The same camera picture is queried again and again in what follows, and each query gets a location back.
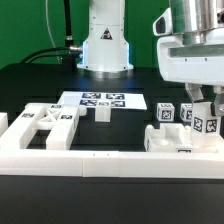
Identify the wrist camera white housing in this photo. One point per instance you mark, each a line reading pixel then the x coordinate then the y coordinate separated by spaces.
pixel 163 24

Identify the white tagged cube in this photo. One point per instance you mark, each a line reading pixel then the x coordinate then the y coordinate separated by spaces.
pixel 186 112
pixel 165 112

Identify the white tagged cube left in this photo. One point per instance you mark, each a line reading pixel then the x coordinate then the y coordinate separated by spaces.
pixel 165 112

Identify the white tagged cube right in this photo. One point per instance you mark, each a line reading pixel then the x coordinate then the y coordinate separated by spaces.
pixel 186 112

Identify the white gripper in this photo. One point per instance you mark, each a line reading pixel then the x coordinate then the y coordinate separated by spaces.
pixel 199 64

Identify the white chair back part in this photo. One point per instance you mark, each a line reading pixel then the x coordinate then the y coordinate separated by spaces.
pixel 59 120

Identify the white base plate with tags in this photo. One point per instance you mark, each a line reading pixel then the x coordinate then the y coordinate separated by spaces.
pixel 117 100

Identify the white chair seat part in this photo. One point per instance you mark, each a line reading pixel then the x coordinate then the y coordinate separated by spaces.
pixel 177 138

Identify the white block at left edge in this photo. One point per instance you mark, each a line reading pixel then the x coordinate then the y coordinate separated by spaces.
pixel 3 122

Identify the white U-shaped fence frame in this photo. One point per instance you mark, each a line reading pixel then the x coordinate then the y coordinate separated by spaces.
pixel 112 164

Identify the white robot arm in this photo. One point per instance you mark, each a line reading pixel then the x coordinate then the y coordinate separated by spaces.
pixel 190 46

